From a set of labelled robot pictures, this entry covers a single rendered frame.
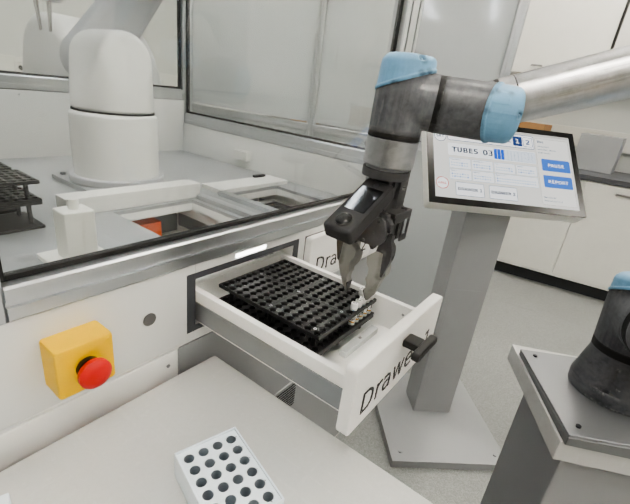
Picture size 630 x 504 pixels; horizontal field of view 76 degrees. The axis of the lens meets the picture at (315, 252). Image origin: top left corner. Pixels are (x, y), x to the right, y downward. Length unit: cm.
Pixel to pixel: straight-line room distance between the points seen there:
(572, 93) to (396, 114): 28
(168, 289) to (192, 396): 18
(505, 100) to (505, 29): 166
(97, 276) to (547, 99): 69
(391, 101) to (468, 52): 169
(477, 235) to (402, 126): 97
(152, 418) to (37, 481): 15
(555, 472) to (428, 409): 100
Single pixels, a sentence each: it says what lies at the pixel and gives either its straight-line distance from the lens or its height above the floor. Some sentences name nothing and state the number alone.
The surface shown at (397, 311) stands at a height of 88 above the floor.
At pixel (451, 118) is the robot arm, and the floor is 122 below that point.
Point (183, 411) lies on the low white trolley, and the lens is 69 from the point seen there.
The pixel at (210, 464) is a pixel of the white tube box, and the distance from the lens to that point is 59.
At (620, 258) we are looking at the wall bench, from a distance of 364.
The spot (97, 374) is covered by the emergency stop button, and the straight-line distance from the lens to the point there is 58.
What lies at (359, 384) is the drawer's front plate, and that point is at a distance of 53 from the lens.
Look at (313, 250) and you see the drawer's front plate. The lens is 91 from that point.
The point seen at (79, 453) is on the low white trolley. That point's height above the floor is 76.
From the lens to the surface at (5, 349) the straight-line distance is 61.
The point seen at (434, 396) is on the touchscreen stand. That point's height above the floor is 12.
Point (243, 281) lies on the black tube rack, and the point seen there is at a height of 90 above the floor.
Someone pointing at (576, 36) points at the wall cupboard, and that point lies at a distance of 386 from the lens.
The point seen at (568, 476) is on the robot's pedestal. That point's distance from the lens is 94.
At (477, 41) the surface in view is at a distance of 225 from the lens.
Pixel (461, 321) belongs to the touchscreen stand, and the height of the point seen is 49.
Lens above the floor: 124
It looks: 22 degrees down
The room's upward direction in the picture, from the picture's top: 7 degrees clockwise
